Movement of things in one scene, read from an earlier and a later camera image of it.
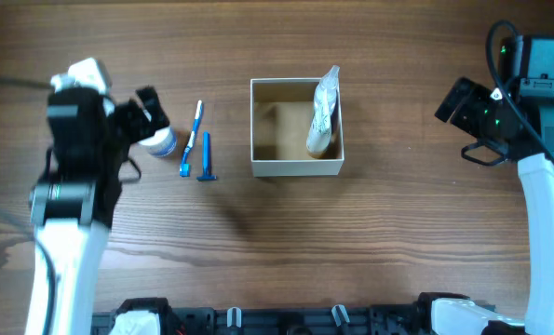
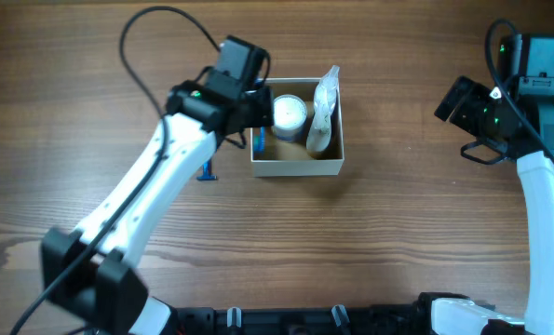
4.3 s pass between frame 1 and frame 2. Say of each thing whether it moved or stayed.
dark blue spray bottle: moved
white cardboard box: stayed
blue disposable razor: stayed
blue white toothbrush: moved
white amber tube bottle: stayed
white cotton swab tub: moved
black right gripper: stayed
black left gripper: moved
